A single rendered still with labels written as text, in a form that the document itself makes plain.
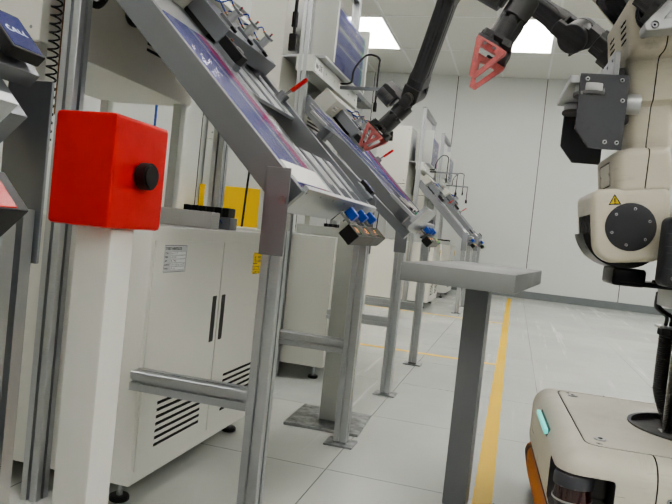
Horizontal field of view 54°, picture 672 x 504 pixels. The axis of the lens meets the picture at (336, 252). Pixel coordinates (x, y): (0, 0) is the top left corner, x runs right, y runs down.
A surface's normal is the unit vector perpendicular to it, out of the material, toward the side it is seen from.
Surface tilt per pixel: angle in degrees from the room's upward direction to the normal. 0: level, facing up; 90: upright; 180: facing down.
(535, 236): 90
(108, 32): 90
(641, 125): 90
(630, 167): 90
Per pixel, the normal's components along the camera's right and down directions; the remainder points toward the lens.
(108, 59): 0.96, 0.11
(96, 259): -0.26, 0.00
